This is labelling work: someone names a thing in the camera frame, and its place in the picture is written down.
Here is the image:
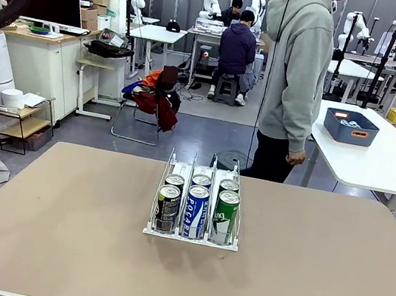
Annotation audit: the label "blue plastic bin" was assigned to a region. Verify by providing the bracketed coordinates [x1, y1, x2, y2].
[321, 106, 383, 150]

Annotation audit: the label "right forearm in grey sleeve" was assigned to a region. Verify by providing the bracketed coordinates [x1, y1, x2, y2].
[284, 91, 326, 158]

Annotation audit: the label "person's right hand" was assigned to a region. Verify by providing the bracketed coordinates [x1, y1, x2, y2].
[284, 147, 308, 169]

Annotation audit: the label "small cardboard box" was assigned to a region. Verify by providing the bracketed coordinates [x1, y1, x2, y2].
[76, 4, 101, 32]

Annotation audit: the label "white storage bin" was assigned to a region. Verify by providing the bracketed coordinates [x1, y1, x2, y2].
[94, 13, 113, 32]

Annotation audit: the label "tray of snack packets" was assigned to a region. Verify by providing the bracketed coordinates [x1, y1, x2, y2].
[97, 26, 131, 50]

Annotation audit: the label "white background table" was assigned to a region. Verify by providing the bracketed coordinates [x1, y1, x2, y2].
[121, 20, 189, 88]
[322, 56, 377, 108]

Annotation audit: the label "black bag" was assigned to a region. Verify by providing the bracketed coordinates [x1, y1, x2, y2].
[82, 38, 136, 63]

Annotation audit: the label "green bowl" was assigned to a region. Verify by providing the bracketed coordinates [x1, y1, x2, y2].
[27, 24, 50, 36]

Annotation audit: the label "black cap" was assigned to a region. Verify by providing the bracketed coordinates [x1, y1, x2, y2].
[165, 18, 183, 34]

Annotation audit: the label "white rolling side table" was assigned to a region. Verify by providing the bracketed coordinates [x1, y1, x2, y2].
[67, 56, 122, 122]

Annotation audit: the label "white desk with equipment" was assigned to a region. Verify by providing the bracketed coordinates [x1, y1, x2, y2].
[177, 16, 269, 97]

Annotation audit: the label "person in grey hoodie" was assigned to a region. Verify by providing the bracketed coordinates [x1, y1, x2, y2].
[236, 0, 343, 188]

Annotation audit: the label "seated person in black jacket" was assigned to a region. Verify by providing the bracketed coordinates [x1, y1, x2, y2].
[219, 0, 245, 29]

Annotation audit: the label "computer case with coloured fan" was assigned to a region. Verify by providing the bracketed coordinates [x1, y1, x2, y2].
[196, 43, 214, 67]

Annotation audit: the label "large white table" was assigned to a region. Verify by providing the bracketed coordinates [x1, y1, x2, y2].
[299, 97, 396, 214]

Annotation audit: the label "pile of red orange clothes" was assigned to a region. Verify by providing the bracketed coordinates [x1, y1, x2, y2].
[116, 64, 187, 136]

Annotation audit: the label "white paper sheets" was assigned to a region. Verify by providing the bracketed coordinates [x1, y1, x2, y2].
[21, 91, 48, 110]

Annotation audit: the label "seated person in purple hoodie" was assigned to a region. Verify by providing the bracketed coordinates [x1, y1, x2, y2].
[206, 5, 265, 108]

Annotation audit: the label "white round pot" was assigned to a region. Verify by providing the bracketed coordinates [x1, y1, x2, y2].
[0, 86, 28, 111]

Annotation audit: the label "grey plastic stool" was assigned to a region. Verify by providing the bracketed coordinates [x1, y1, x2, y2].
[212, 75, 242, 108]

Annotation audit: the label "small black wood shelf rack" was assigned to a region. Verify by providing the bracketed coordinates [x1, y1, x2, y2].
[0, 88, 58, 159]

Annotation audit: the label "black Pepsi can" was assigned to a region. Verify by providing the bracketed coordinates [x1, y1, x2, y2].
[151, 182, 184, 235]
[162, 172, 187, 196]

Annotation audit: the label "black round floor stool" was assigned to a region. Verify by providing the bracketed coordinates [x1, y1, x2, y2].
[213, 147, 255, 177]

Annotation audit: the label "blue Pocari Sweat can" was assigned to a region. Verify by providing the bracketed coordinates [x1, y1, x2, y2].
[180, 183, 212, 242]
[190, 172, 214, 190]

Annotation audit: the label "green soda can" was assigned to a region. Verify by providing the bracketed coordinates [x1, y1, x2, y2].
[217, 177, 242, 196]
[209, 188, 243, 248]

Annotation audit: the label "black camera stand pole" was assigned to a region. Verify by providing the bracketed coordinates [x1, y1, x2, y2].
[323, 10, 360, 104]
[360, 18, 396, 113]

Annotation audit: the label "black metal frame chair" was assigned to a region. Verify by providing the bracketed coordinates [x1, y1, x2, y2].
[109, 57, 188, 150]

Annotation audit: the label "white wire can dispenser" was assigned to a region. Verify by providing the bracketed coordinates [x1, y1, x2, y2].
[141, 143, 255, 253]

